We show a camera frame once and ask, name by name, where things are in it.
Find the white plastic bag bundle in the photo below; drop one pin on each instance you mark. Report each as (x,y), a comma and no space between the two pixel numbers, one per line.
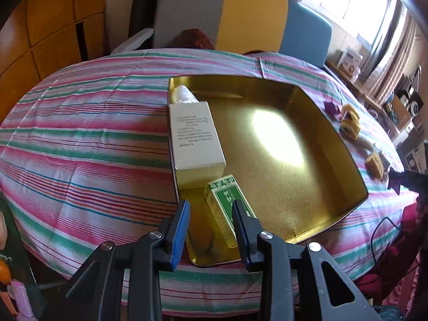
(182,95)

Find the white appliance box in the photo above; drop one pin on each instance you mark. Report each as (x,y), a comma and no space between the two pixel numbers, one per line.
(349,57)

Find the wooden desk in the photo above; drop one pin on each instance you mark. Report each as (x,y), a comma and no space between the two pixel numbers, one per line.
(367,98)

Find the window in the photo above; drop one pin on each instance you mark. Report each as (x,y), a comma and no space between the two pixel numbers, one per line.
(347,0)

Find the grey yellow blue sofa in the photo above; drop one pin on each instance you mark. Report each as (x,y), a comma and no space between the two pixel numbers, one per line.
(250,16)

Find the golden metal tin box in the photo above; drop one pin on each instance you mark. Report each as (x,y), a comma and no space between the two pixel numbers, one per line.
(284,174)

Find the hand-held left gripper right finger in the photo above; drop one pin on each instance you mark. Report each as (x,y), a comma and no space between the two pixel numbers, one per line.
(241,232)

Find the maroon knitted cloth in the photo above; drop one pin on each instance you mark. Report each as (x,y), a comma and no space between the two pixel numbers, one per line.
(197,38)

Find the wooden cabinet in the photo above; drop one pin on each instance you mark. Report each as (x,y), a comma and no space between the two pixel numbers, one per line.
(50,13)

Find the yellow banded snack packet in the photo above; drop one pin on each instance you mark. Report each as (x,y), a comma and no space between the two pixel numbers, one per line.
(349,123)

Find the striped bed sheet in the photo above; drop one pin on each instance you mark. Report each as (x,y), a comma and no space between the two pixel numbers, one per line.
(83,140)

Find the beige patterned curtain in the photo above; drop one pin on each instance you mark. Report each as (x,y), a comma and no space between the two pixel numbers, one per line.
(394,50)

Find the orange round object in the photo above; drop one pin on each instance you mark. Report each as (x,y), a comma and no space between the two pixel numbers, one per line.
(3,272)

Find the purple printed box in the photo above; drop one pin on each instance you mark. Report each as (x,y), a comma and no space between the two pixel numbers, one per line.
(354,72)

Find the pink hair roller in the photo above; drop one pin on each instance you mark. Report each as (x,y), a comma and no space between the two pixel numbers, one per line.
(20,296)

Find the small green cardboard box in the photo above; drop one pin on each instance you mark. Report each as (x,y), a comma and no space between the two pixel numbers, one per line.
(222,197)

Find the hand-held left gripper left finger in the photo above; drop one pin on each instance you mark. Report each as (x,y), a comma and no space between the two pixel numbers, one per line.
(179,232)

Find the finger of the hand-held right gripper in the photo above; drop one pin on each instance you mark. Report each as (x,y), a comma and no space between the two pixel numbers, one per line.
(411,177)

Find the red cloth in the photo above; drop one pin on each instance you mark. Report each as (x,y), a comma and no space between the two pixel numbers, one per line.
(401,257)

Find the white cardboard carton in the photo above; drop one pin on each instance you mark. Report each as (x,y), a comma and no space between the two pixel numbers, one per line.
(194,133)

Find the purple small packet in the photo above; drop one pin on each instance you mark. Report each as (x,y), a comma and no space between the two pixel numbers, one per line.
(331,108)

